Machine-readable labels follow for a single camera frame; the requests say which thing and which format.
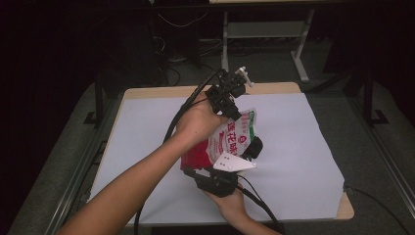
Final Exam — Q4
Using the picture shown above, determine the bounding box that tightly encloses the white paper sheet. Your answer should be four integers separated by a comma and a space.
88, 92, 346, 225

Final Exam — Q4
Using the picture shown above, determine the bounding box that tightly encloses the black looped floor cable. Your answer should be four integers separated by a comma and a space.
165, 61, 216, 86

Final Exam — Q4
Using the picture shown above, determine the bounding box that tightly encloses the person's right hand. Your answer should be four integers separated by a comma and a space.
205, 186, 253, 223

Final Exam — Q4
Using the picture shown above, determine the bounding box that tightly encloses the black metal stand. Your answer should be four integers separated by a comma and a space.
82, 73, 106, 127
345, 65, 391, 127

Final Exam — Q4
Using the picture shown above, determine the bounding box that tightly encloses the right hand-held gripper cable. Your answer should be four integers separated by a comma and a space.
236, 174, 287, 235

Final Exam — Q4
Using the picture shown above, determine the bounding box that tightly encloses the pink and white seasoning packet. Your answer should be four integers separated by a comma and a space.
180, 108, 258, 171

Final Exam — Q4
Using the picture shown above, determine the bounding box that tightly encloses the white hanging cable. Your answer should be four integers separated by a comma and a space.
156, 9, 210, 29

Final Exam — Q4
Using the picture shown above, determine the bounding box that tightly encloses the person's left hand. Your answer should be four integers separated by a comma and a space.
173, 91, 228, 149

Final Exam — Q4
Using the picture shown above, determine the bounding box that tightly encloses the hand-held gripper cable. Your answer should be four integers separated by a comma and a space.
236, 174, 287, 235
132, 68, 227, 235

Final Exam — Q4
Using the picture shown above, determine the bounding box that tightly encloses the clear jar with black lid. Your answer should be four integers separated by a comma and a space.
241, 136, 264, 162

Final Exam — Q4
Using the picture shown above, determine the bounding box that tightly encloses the white metal desk frame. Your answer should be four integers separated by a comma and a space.
208, 0, 316, 84

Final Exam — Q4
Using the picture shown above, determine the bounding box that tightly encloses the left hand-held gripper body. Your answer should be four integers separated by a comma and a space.
205, 67, 255, 115

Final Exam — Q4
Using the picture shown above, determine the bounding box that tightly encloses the wooden table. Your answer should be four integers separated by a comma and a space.
87, 81, 356, 227

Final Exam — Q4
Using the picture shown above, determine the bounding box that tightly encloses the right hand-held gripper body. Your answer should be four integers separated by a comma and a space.
195, 151, 258, 199

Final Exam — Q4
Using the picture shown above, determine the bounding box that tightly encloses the left hand-held gripper cable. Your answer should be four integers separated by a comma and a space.
132, 68, 227, 235

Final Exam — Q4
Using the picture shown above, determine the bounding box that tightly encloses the grey metal rail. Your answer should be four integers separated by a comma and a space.
43, 125, 111, 235
346, 93, 415, 210

